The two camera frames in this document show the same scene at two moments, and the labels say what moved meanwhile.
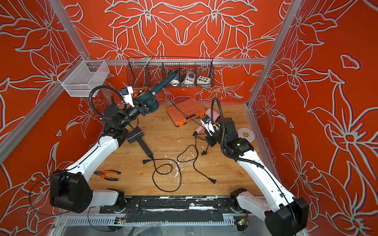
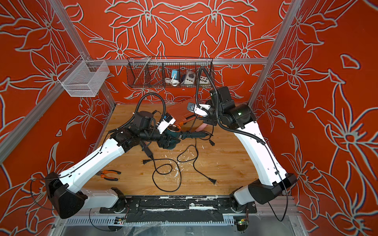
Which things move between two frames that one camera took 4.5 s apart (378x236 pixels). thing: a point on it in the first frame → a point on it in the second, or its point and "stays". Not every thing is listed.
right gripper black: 209,139 → 209,121
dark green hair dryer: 149,97 → 173,132
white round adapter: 190,77 stays
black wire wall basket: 144,72 stays
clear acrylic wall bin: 81,76 stays
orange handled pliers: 101,174 stays
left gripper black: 143,110 → 162,142
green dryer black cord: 182,111 → 210,140
